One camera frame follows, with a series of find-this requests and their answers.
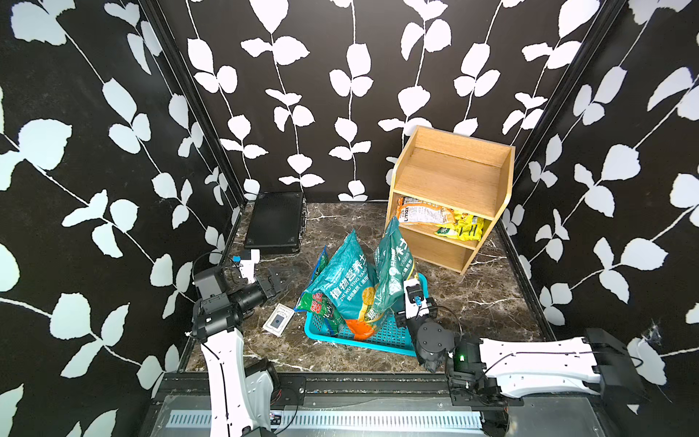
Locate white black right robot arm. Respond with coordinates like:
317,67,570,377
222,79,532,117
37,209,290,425
396,284,646,404

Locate teal plastic basket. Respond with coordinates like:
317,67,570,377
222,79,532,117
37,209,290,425
303,271,431,357

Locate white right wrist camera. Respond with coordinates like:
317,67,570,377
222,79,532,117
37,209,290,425
403,277,429,320

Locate yellow green fertilizer packet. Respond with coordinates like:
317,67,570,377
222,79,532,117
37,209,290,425
435,214,485,241

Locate wooden two-tier shelf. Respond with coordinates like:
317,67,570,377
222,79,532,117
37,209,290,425
386,127,515,275

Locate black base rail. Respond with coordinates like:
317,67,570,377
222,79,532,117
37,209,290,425
157,370,525,411

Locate orange white fertilizer packet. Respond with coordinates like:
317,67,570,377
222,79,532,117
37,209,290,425
396,197,456,226

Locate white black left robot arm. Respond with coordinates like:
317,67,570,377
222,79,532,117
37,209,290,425
191,266,293,436

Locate dark green fertilizer bag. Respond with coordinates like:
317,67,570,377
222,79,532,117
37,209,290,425
366,217,417,322

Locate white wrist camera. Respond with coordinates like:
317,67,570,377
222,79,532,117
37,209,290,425
403,277,429,320
232,249,260,284

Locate teal orange fertilizer bag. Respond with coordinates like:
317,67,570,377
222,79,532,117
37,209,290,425
306,231,381,340

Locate black ribbed aluminium case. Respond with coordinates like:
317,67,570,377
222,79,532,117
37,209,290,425
244,191,305,255

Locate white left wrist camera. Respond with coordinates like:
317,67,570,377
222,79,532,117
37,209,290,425
232,249,260,284

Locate green pink soil bag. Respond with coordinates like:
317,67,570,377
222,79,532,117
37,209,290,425
294,247,346,337

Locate small white card box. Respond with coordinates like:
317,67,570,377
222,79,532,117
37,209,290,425
263,303,296,337

